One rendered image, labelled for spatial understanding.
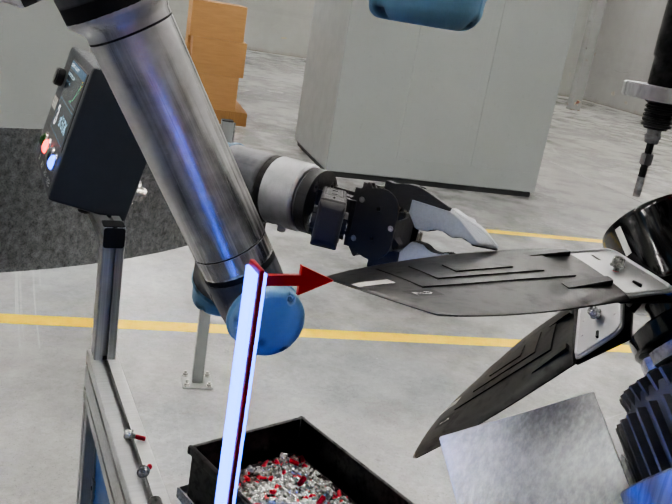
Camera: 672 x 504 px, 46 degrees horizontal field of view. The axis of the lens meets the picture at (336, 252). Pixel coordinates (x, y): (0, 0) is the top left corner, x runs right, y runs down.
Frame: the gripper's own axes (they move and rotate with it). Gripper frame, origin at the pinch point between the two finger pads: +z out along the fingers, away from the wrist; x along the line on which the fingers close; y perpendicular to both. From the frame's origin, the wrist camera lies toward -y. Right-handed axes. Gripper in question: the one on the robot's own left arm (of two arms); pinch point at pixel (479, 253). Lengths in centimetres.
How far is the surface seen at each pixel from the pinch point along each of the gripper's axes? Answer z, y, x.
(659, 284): 15.7, 3.6, -1.3
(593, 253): 9.1, 6.1, -2.1
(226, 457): -9.2, -22.8, 17.3
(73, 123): -59, 5, 0
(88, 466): -51, 10, 48
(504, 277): 4.6, -7.3, 0.1
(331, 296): -146, 276, 89
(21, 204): -147, 78, 36
